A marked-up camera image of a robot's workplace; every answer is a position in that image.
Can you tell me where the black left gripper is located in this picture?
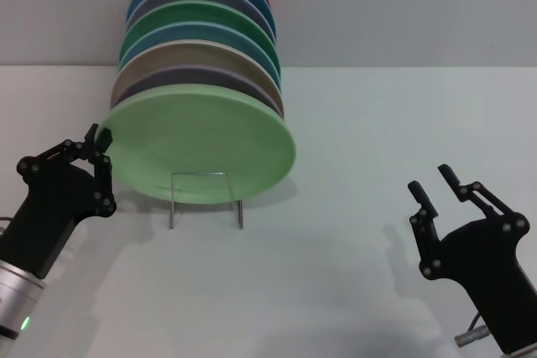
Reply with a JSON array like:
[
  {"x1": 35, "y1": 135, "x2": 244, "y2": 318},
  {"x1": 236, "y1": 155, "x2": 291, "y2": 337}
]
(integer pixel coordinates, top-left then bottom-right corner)
[{"x1": 0, "y1": 122, "x2": 118, "y2": 280}]

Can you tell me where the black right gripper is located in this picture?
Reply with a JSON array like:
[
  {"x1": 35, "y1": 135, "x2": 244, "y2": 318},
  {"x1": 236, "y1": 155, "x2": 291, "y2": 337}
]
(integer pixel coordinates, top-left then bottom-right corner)
[{"x1": 407, "y1": 163, "x2": 537, "y2": 355}]

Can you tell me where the light green plate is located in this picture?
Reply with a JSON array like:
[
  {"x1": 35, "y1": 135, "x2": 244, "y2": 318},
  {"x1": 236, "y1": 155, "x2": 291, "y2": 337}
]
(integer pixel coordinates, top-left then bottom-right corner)
[{"x1": 95, "y1": 84, "x2": 297, "y2": 205}]

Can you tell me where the lavender plate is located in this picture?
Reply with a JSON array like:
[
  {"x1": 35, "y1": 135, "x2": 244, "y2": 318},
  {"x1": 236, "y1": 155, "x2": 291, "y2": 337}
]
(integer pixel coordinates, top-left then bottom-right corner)
[{"x1": 110, "y1": 64, "x2": 285, "y2": 119}]

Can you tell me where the clear acrylic plate rack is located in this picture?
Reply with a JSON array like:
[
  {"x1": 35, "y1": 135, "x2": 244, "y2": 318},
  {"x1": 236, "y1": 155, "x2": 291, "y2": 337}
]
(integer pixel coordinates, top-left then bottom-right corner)
[{"x1": 168, "y1": 171, "x2": 245, "y2": 231}]

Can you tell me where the beige plate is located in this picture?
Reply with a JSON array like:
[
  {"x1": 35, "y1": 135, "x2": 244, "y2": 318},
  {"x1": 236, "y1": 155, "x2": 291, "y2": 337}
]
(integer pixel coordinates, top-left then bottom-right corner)
[{"x1": 109, "y1": 38, "x2": 285, "y2": 118}]

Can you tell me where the dark green plate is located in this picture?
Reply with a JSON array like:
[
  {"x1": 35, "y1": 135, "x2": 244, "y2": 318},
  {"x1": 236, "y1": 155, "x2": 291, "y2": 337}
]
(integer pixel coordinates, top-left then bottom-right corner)
[{"x1": 118, "y1": 0, "x2": 281, "y2": 70}]

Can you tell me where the right gripper metal cable connector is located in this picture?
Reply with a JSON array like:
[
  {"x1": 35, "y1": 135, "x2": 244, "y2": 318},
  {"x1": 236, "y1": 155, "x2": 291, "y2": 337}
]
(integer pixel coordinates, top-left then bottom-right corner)
[{"x1": 455, "y1": 311, "x2": 493, "y2": 346}]

